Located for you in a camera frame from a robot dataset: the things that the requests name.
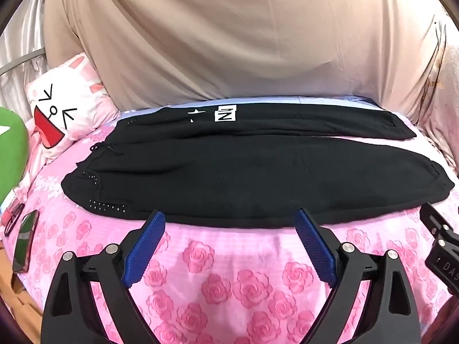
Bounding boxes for black smartphone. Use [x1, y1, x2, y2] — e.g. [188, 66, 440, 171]
[12, 210, 40, 273]

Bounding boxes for black pants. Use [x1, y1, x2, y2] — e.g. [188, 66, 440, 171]
[61, 104, 455, 229]

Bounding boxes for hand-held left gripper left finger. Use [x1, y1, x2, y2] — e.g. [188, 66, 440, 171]
[40, 210, 166, 344]

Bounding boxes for dark framed eyeglasses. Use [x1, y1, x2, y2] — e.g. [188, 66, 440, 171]
[3, 202, 26, 239]

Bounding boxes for green plush toy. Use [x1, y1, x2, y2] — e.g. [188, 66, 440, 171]
[0, 107, 29, 205]

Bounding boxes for pale floral quilt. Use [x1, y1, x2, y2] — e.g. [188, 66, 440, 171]
[412, 11, 459, 173]

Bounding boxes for cartoon rabbit face pillow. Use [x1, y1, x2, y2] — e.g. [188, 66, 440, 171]
[25, 52, 120, 162]

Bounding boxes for white satin curtain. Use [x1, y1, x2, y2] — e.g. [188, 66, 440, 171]
[0, 0, 49, 126]

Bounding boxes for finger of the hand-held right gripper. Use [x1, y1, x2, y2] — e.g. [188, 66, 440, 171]
[419, 202, 459, 249]

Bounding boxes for pink rose print bedsheet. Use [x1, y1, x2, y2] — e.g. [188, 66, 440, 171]
[0, 95, 459, 344]

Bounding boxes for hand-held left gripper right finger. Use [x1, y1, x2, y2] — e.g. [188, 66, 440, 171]
[294, 208, 422, 344]

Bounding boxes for beige cloth backdrop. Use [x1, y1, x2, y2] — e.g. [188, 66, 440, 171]
[43, 0, 445, 130]

